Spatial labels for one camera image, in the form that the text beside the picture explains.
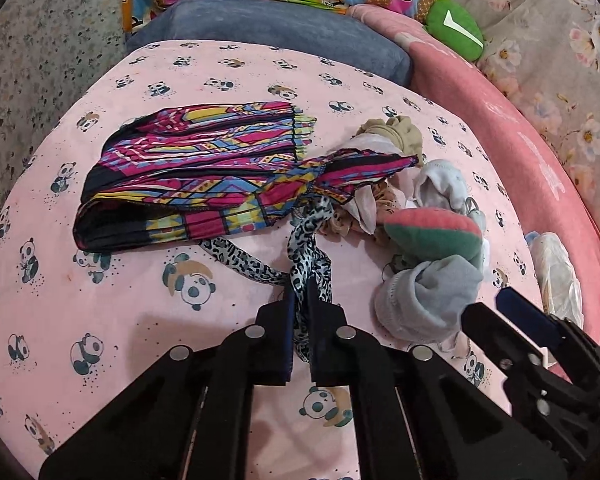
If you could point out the olive sock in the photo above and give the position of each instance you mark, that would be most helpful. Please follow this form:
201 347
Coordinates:
400 135

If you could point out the large-flower grey cloth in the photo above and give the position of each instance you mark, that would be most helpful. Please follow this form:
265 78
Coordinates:
555 35

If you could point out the red and green plush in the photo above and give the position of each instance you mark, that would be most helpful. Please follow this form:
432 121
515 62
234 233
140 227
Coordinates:
430 230

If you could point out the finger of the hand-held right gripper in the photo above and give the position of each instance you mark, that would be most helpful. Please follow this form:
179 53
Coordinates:
485 322
525 315

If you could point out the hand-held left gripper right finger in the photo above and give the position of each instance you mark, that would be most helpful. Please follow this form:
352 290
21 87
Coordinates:
320 345

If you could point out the leopard print scarf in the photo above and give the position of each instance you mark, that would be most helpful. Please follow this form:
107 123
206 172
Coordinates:
305 260

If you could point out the blue cushion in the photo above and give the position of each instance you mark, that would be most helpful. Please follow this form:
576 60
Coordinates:
280 25

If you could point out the pink blanket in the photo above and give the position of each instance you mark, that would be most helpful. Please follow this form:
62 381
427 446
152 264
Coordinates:
480 110

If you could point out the sheer pale pink cloth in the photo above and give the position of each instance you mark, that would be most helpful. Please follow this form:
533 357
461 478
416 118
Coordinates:
367 210

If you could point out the beige patterned scrunchie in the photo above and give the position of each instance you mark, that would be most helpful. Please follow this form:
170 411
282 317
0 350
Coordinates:
340 222

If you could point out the white sock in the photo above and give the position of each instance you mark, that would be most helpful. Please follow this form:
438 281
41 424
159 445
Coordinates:
445 180

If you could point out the green pillow with white mark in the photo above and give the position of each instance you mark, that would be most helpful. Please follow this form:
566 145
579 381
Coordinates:
440 35

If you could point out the colourful zigzag patterned scarf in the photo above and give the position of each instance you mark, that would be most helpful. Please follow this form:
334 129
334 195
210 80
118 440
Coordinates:
180 160

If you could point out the grey sock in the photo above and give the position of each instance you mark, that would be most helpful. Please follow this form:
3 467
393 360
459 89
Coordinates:
420 300

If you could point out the pink panda print cloth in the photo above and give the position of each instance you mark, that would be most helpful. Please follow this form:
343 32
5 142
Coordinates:
130 335

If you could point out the bin with white bag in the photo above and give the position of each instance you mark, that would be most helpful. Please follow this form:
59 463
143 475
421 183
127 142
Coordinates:
555 270

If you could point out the small-flower grey cloth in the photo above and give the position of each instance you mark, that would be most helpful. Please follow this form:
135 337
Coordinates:
40 85

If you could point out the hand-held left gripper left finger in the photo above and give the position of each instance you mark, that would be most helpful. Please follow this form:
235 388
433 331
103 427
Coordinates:
284 345

